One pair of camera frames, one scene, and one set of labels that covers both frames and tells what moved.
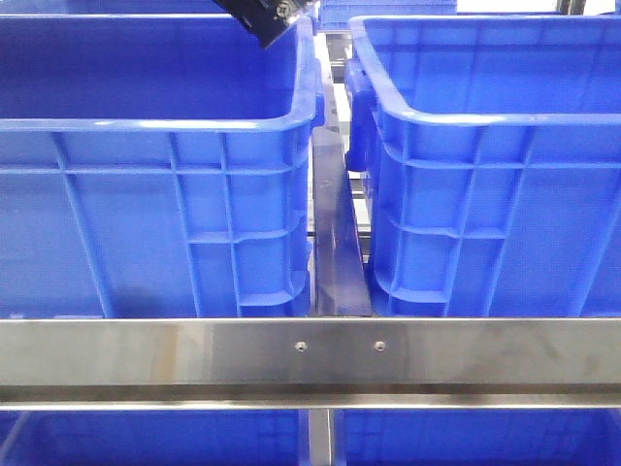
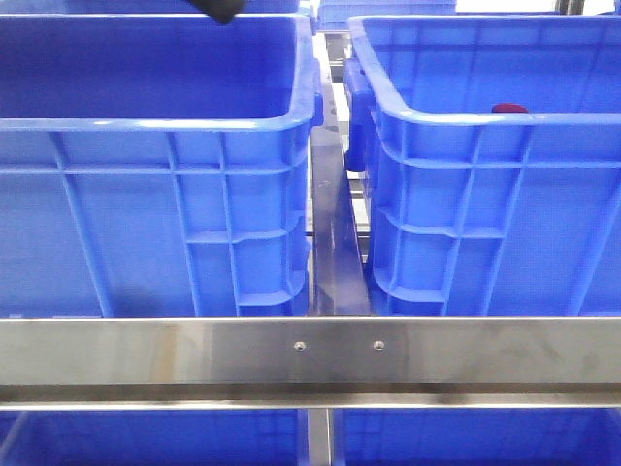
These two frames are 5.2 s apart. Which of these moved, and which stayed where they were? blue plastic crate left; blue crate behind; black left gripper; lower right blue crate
Moved: black left gripper
Stayed: blue crate behind; lower right blue crate; blue plastic crate left
